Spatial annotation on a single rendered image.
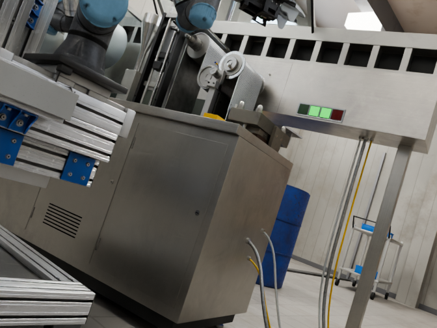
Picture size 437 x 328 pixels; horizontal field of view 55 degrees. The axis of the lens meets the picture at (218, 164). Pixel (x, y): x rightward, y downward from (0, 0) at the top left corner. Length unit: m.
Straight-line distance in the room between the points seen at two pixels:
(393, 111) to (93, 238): 1.50
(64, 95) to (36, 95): 0.07
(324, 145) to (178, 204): 6.95
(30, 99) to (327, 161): 7.61
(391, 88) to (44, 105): 1.62
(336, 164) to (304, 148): 0.80
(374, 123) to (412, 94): 0.21
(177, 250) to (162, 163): 0.38
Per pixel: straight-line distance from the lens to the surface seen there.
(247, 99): 2.18
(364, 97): 2.19
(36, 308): 1.22
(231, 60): 2.12
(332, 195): 8.17
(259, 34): 2.56
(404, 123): 2.12
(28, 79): 1.05
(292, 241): 3.98
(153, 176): 1.82
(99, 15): 1.15
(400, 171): 2.22
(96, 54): 1.27
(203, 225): 1.65
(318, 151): 8.53
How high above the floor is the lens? 0.59
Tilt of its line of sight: 5 degrees up
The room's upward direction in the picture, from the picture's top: 18 degrees clockwise
